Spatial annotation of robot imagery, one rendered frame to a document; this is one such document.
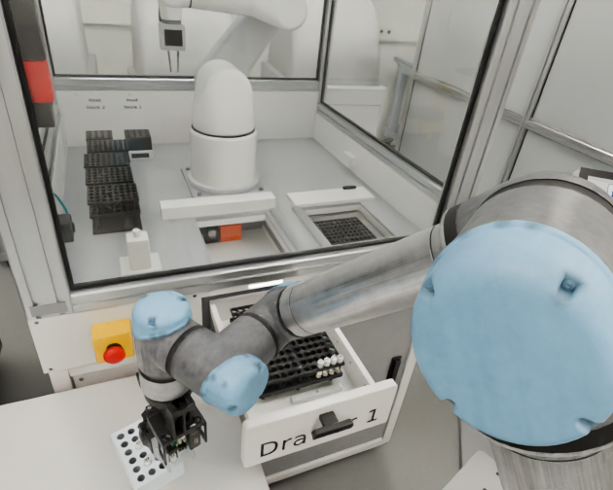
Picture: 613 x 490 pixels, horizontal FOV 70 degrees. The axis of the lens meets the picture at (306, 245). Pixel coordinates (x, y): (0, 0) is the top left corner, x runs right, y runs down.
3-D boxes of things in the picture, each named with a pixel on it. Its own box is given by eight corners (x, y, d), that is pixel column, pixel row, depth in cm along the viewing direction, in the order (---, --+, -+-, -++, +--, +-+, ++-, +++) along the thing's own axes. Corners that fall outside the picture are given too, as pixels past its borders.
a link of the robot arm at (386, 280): (597, 119, 38) (264, 275, 71) (588, 151, 30) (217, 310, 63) (656, 232, 39) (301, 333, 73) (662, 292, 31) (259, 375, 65)
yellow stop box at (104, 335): (135, 359, 91) (131, 333, 87) (96, 367, 88) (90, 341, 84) (133, 341, 94) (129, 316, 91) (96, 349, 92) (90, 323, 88)
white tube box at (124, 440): (184, 472, 80) (183, 461, 78) (138, 501, 75) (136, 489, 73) (156, 424, 87) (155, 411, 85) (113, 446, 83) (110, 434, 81)
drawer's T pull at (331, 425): (353, 428, 75) (354, 422, 75) (313, 440, 72) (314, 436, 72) (343, 410, 78) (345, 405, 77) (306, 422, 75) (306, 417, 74)
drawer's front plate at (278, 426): (386, 422, 86) (398, 384, 80) (243, 469, 75) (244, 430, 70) (381, 414, 88) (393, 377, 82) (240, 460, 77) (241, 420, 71)
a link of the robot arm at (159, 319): (161, 336, 52) (114, 306, 56) (166, 397, 58) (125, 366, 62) (207, 303, 58) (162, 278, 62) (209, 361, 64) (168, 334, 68)
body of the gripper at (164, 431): (163, 470, 66) (157, 420, 60) (141, 428, 72) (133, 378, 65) (209, 443, 71) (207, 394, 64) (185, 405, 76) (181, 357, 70)
